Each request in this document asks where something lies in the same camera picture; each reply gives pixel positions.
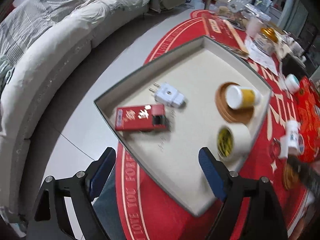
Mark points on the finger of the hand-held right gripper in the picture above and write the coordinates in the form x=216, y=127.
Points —
x=303, y=172

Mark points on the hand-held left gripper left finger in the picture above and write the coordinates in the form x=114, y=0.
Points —
x=100, y=180

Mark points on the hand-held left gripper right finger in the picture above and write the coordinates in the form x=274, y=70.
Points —
x=212, y=175

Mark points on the grey cardboard tray box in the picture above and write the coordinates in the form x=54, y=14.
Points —
x=190, y=135

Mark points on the white masking tape roll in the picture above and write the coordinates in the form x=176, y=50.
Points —
x=241, y=135

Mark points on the red cigarette box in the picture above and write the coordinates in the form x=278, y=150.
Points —
x=135, y=118

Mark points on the white bottle yellow label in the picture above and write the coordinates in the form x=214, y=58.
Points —
x=237, y=96

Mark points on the white plug adapter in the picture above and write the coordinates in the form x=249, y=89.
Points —
x=168, y=96

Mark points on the person's leg in jeans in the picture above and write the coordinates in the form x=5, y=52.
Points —
x=112, y=205

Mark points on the red cardboard box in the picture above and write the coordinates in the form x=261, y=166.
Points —
x=310, y=120

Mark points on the red round table mat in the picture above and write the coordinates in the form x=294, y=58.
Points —
x=155, y=205

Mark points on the white jar teal lid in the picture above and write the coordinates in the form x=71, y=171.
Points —
x=292, y=83

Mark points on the black box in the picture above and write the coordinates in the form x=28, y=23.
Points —
x=295, y=65

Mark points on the white paper sheet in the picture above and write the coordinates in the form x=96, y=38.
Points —
x=262, y=60

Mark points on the glass jar gold lid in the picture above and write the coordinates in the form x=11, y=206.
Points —
x=266, y=43

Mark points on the light grey sofa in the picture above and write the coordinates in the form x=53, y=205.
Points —
x=50, y=55

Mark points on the flat red gift box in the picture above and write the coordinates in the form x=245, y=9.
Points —
x=222, y=31

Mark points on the light striped cloth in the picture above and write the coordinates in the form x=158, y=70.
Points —
x=5, y=70

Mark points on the white cup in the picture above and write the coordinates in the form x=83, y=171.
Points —
x=253, y=27

